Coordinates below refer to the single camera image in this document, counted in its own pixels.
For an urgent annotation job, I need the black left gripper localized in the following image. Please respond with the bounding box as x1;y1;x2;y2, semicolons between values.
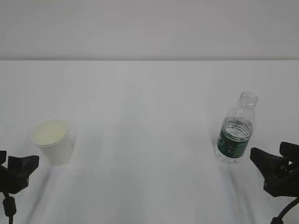
0;151;39;194

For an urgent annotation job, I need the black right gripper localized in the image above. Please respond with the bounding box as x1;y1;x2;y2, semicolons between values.
250;142;299;197

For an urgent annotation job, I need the white paper cup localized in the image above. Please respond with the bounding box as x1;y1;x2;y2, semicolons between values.
31;119;73;166

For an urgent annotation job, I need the clear water bottle green label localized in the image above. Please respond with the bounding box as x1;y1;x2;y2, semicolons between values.
214;91;258;164

